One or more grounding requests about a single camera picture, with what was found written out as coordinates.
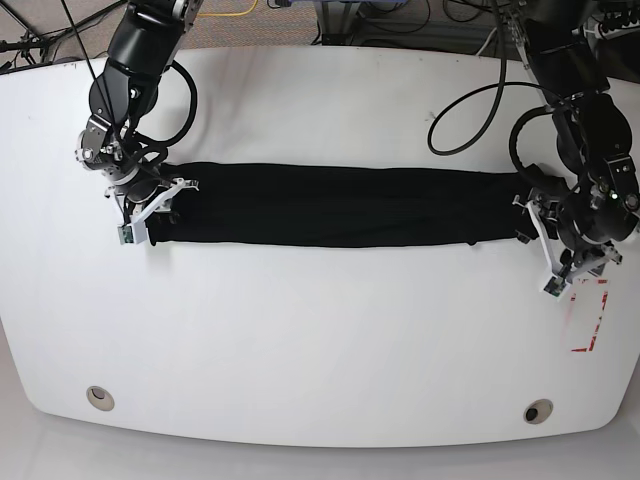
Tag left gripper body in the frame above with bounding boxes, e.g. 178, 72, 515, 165
512, 192, 623, 285

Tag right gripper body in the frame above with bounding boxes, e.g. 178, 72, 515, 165
104, 176, 199, 227

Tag black printed T-shirt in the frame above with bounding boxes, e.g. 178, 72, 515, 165
146, 163, 537, 248

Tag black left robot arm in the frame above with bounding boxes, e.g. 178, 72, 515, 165
507, 1, 639, 297

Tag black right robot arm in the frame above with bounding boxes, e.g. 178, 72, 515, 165
76, 1, 202, 225

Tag red tape marking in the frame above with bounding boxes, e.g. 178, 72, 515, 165
565, 279, 610, 353

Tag right table grommet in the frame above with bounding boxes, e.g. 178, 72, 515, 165
523, 399, 554, 425

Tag table grommet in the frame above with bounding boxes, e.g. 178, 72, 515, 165
86, 386, 115, 412
523, 399, 554, 425

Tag black tripod legs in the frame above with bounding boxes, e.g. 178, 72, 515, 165
1, 1, 125, 71

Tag left table grommet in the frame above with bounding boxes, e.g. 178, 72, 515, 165
86, 386, 115, 412

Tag white power strip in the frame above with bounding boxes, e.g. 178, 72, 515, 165
596, 8, 639, 40

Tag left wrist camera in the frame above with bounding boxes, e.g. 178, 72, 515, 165
542, 276, 570, 300

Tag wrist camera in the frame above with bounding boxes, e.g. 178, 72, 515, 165
117, 222, 148, 245
542, 276, 570, 300

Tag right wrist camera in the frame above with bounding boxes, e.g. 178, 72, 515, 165
117, 222, 148, 245

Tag yellow cable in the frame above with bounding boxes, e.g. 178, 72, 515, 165
199, 0, 259, 19

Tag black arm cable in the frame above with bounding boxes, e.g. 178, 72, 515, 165
427, 0, 546, 156

